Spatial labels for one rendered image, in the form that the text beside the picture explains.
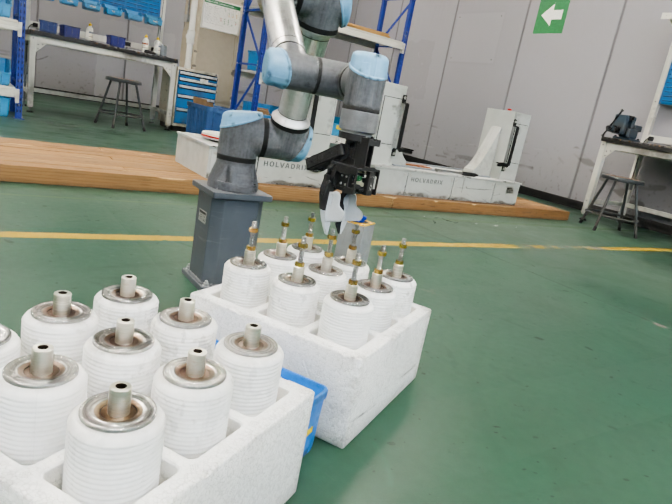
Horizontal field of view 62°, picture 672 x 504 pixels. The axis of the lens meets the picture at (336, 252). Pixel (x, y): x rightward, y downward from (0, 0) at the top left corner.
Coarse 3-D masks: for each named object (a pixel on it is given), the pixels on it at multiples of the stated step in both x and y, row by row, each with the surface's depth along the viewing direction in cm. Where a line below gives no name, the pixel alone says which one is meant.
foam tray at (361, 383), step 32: (224, 320) 111; (256, 320) 107; (416, 320) 123; (288, 352) 104; (320, 352) 101; (352, 352) 100; (384, 352) 108; (416, 352) 130; (352, 384) 99; (384, 384) 114; (320, 416) 103; (352, 416) 102
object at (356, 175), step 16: (352, 144) 114; (368, 144) 109; (336, 160) 114; (352, 160) 112; (368, 160) 111; (336, 176) 113; (352, 176) 111; (368, 176) 112; (352, 192) 110; (368, 192) 113
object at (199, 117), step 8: (192, 104) 556; (200, 104) 542; (192, 112) 558; (200, 112) 545; (208, 112) 535; (216, 112) 539; (192, 120) 560; (200, 120) 546; (208, 120) 537; (216, 120) 542; (192, 128) 561; (200, 128) 547; (208, 128) 540; (216, 128) 545
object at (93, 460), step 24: (72, 432) 55; (96, 432) 54; (144, 432) 56; (72, 456) 55; (96, 456) 54; (120, 456) 54; (144, 456) 56; (72, 480) 56; (96, 480) 55; (120, 480) 55; (144, 480) 57
